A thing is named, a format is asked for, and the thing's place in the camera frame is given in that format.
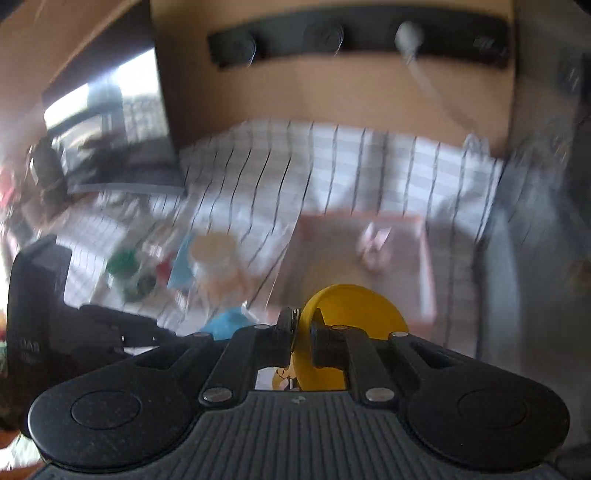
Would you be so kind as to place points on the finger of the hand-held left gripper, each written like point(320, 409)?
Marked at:
point(134, 327)

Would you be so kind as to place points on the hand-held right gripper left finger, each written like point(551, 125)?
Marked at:
point(285, 325)

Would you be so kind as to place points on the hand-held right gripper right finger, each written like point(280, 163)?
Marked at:
point(319, 344)

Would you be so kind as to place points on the cardboard box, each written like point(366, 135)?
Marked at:
point(406, 258)

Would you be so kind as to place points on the blue soft object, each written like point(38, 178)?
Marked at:
point(228, 321)

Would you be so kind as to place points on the pink soft item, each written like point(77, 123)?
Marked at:
point(375, 247)

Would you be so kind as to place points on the green round object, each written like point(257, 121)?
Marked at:
point(123, 264)

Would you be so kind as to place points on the light blue paper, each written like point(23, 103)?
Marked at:
point(181, 263)

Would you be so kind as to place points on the beige cup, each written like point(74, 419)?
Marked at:
point(214, 258)

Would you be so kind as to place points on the dark desk object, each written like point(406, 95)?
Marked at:
point(46, 170)

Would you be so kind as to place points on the black grid white tablecloth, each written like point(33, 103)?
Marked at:
point(351, 170)

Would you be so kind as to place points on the black computer monitor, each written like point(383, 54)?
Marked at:
point(117, 124)

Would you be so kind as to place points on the grey chair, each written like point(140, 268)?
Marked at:
point(531, 258)

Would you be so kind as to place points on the black power strip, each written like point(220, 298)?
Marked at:
point(360, 39)

